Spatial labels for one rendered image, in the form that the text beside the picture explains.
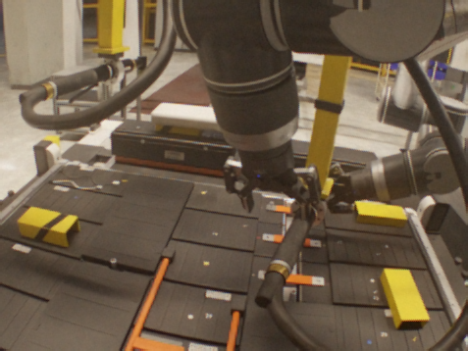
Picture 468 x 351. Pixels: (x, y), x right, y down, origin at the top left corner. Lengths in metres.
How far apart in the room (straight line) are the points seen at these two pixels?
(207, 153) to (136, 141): 0.24
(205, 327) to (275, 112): 0.44
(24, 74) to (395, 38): 6.56
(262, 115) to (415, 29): 0.20
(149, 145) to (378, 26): 1.00
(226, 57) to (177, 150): 0.84
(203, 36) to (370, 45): 0.17
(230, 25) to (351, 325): 0.61
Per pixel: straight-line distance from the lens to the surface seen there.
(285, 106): 0.41
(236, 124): 0.41
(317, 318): 0.74
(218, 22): 0.35
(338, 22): 0.31
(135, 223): 0.93
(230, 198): 1.06
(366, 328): 0.77
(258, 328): 0.70
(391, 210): 1.12
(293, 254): 0.69
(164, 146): 1.19
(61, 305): 0.75
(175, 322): 0.70
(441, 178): 0.83
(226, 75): 0.38
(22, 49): 6.64
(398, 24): 0.30
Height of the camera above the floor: 1.56
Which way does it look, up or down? 28 degrees down
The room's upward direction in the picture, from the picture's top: 6 degrees clockwise
